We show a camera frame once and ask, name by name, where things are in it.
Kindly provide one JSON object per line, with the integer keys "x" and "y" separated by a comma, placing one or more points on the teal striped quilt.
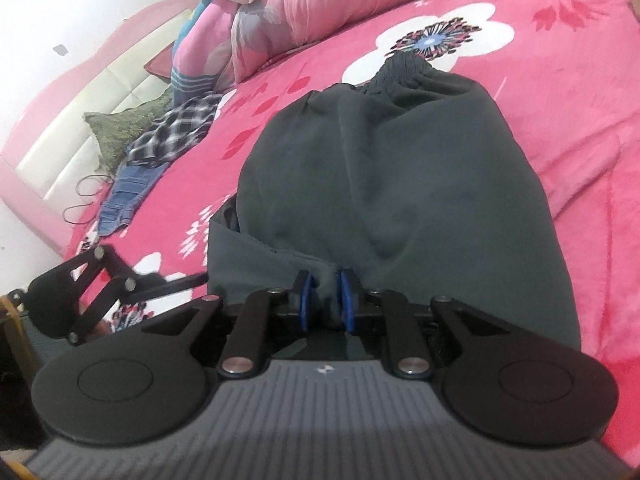
{"x": 192, "y": 60}

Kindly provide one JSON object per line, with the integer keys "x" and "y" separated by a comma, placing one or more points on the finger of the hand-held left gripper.
{"x": 165, "y": 282}

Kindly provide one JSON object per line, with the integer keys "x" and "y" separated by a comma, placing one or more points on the dark grey pants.
{"x": 375, "y": 170}

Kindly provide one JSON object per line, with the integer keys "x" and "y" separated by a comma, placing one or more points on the pink floral blanket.
{"x": 575, "y": 110}

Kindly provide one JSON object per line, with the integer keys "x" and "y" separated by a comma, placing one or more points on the black white plaid shirt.
{"x": 170, "y": 130}

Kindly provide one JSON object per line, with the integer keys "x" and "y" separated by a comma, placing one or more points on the green floral pillow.
{"x": 120, "y": 127}

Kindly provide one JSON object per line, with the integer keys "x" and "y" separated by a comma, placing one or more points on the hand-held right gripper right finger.
{"x": 347, "y": 305}

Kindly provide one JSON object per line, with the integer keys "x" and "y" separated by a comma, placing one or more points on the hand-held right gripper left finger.
{"x": 305, "y": 305}

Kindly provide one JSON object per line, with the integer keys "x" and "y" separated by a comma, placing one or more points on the pink pillow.
{"x": 160, "y": 62}

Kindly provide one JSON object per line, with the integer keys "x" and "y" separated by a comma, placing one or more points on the blue jeans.
{"x": 125, "y": 195}

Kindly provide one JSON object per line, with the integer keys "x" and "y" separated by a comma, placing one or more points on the pink and white headboard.
{"x": 75, "y": 110}

